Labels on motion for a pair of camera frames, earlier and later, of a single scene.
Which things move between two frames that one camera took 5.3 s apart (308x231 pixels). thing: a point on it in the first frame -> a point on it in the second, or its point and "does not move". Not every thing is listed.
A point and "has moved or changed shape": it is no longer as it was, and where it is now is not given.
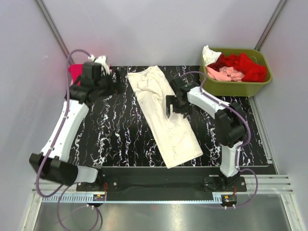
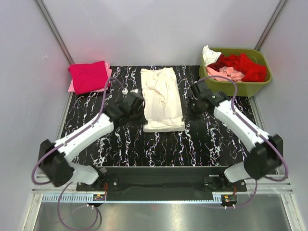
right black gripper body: x=183 y=107 -> x=195 y=111
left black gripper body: x=106 y=85 -> x=138 y=118
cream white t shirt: x=173 y=135 has moved or changed shape
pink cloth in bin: x=225 y=73 does not move
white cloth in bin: x=210 y=56 does not move
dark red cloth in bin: x=218 y=64 does not move
